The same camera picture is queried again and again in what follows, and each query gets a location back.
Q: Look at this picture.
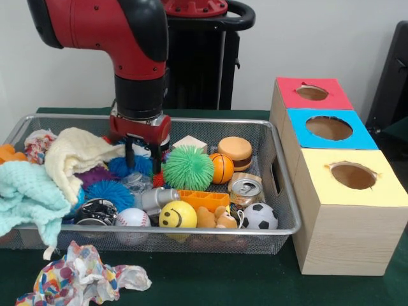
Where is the silver pull-tab can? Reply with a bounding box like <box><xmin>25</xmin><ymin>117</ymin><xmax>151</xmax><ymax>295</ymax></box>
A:
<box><xmin>228</xmin><ymin>177</ymin><xmax>265</xmax><ymax>210</ymax></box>

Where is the shallow mesh bin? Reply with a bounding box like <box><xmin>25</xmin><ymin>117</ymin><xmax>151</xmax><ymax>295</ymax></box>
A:
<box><xmin>0</xmin><ymin>113</ymin><xmax>302</xmax><ymax>255</ymax></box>

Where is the mint green cloth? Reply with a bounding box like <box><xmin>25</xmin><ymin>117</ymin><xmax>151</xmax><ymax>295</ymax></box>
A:
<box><xmin>0</xmin><ymin>161</ymin><xmax>73</xmax><ymax>248</ymax></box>

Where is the green spiky ball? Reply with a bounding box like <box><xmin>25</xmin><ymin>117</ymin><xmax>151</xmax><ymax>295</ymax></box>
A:
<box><xmin>163</xmin><ymin>145</ymin><xmax>215</xmax><ymax>191</ymax></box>

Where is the cream white cloth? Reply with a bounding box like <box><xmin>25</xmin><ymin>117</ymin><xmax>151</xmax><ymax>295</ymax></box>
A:
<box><xmin>44</xmin><ymin>127</ymin><xmax>127</xmax><ymax>205</ymax></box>

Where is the colourful dotted cloth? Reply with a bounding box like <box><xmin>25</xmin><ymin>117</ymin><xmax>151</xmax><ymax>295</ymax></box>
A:
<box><xmin>15</xmin><ymin>240</ymin><xmax>153</xmax><ymax>306</ymax></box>

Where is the wooden box with three holes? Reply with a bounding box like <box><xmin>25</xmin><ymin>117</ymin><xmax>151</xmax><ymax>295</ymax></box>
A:
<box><xmin>270</xmin><ymin>76</ymin><xmax>408</xmax><ymax>277</ymax></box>

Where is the orange toy basketball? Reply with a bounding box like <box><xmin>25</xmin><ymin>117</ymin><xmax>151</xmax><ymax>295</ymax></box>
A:
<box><xmin>209</xmin><ymin>152</ymin><xmax>235</xmax><ymax>185</ymax></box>

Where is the yellow ball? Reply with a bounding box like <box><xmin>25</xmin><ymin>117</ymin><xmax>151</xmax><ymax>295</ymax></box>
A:
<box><xmin>158</xmin><ymin>200</ymin><xmax>198</xmax><ymax>229</ymax></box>

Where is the toy hamburger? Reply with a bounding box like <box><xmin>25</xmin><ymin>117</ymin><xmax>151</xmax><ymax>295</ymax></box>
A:
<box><xmin>217</xmin><ymin>136</ymin><xmax>252</xmax><ymax>171</ymax></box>

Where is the dark green table cloth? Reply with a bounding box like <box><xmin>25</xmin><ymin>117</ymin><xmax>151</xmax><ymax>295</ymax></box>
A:
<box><xmin>0</xmin><ymin>107</ymin><xmax>408</xmax><ymax>306</ymax></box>
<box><xmin>379</xmin><ymin>119</ymin><xmax>408</xmax><ymax>154</ymax></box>

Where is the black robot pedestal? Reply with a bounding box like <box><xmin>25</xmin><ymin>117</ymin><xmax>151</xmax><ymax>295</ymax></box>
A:
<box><xmin>165</xmin><ymin>0</ymin><xmax>256</xmax><ymax>111</ymax></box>

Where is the small clear plastic container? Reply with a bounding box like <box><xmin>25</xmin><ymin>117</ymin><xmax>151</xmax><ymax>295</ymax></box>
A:
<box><xmin>122</xmin><ymin>173</ymin><xmax>154</xmax><ymax>194</ymax></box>

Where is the black and white soccer ball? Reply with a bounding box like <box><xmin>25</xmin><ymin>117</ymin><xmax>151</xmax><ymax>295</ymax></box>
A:
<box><xmin>241</xmin><ymin>203</ymin><xmax>279</xmax><ymax>230</ymax></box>

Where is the orange plastic tray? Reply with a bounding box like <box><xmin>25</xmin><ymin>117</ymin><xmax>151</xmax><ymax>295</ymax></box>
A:
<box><xmin>177</xmin><ymin>189</ymin><xmax>231</xmax><ymax>213</ymax></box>

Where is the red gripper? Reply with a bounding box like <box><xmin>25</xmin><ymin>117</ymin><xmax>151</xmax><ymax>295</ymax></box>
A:
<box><xmin>109</xmin><ymin>113</ymin><xmax>172</xmax><ymax>175</ymax></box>

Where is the black upright panel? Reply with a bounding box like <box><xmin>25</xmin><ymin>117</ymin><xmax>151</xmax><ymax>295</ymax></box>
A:
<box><xmin>366</xmin><ymin>20</ymin><xmax>408</xmax><ymax>128</ymax></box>

